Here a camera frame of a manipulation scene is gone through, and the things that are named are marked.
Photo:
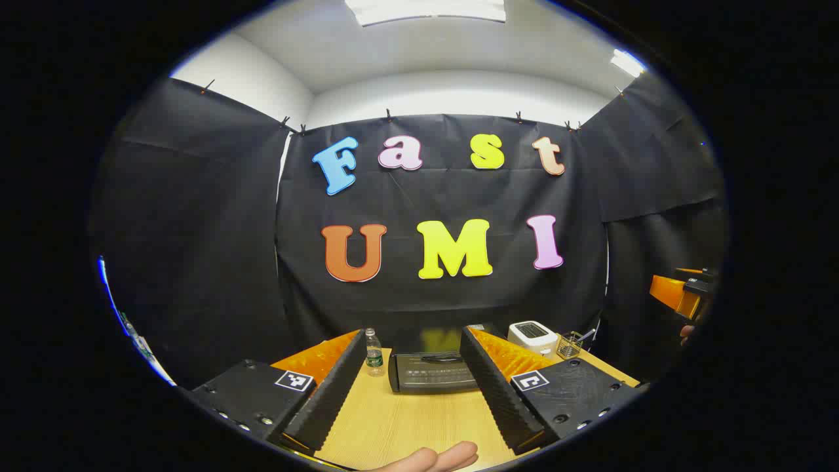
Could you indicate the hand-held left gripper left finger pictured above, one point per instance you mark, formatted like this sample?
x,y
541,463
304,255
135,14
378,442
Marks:
x,y
334,393

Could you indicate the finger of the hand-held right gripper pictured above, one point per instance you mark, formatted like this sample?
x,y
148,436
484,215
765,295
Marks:
x,y
672,296

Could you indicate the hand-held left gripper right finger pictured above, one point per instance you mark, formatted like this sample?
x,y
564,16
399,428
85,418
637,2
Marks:
x,y
495,387

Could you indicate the black electric oven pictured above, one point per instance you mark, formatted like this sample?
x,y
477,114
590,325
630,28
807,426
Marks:
x,y
432,377

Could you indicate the clear plastic water bottle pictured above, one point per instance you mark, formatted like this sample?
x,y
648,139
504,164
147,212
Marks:
x,y
374,357

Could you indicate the white toaster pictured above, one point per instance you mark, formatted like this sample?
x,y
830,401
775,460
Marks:
x,y
532,335

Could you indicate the clear glass cup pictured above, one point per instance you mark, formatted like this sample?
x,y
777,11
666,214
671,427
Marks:
x,y
568,347

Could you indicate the metal spoon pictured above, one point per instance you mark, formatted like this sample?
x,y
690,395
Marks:
x,y
586,335

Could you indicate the small ceiling light panel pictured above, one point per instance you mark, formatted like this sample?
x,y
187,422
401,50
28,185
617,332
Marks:
x,y
627,63

